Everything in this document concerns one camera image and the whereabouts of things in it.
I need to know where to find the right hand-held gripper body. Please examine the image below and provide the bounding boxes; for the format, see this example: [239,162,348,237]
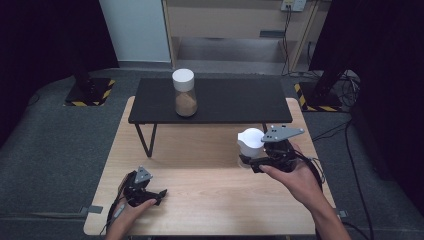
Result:
[260,124,305,174]

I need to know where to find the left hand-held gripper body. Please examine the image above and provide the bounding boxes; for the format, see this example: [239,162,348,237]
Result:
[123,165,158,208]

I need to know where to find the black shelf with metal legs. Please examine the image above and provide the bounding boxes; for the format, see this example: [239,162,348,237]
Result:
[128,77,294,158]

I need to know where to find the glass jar of brown powder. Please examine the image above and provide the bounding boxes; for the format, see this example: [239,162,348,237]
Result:
[171,68,198,118]

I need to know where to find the person's left hand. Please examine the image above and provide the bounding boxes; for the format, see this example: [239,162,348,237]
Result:
[105,198,158,240]

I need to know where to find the person's right hand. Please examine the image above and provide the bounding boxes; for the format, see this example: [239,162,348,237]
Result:
[259,142,326,210]

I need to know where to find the black stand with striped base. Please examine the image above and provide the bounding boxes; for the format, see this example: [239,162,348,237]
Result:
[294,68,344,113]
[63,56,116,108]

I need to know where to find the dark curtain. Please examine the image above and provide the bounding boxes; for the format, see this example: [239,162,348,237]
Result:
[309,0,424,214]
[0,0,120,148]

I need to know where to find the white panel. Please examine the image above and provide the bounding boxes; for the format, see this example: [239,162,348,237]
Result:
[99,0,172,64]

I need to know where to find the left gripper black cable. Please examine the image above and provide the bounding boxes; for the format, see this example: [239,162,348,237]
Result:
[105,171,137,236]

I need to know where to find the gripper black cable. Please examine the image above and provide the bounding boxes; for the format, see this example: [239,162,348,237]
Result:
[105,171,137,236]
[293,149,327,193]

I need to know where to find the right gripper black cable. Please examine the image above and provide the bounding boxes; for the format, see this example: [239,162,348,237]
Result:
[293,149,327,193]

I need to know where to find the black floor cable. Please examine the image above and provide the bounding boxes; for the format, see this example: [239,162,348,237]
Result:
[311,118,376,240]

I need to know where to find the tangled cable bundle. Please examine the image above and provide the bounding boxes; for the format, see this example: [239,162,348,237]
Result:
[338,69,362,108]

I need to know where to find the hanging black cables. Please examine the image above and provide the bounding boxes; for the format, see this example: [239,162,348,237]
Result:
[280,6,296,77]

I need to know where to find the white wall socket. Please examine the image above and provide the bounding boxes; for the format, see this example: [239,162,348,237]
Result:
[280,0,307,13]

